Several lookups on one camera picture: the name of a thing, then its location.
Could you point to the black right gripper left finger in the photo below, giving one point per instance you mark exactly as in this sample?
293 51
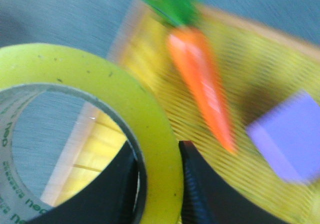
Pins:
111 198

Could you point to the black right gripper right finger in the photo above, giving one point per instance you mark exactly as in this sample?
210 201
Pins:
209 199

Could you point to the orange toy carrot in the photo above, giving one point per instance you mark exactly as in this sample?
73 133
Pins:
193 57

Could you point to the purple foam cube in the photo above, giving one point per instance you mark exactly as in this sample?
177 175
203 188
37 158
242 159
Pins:
288 138

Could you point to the yellow wicker basket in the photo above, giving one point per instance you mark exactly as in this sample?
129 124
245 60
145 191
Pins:
260 67

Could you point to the yellow packing tape roll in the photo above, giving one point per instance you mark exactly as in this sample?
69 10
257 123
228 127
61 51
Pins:
28 70

